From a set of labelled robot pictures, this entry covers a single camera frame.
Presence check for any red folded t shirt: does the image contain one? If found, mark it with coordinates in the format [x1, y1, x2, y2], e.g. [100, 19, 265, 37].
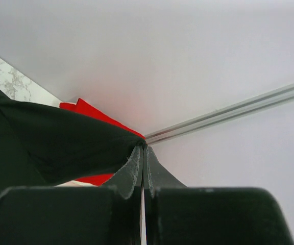
[59, 98, 145, 186]

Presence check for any right aluminium corner post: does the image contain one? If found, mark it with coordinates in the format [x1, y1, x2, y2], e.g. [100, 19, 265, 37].
[145, 83, 294, 145]

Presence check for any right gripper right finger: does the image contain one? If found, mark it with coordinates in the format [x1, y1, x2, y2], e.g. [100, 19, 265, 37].
[143, 146, 294, 244]

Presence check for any white folded t shirt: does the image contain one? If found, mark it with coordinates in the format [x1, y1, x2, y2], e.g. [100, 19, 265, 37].
[55, 180, 96, 187]

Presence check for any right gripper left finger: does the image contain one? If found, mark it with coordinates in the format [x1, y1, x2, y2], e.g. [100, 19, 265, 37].
[0, 146, 143, 244]

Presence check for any black t shirt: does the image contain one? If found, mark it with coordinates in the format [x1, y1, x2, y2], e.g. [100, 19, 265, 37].
[0, 91, 145, 194]

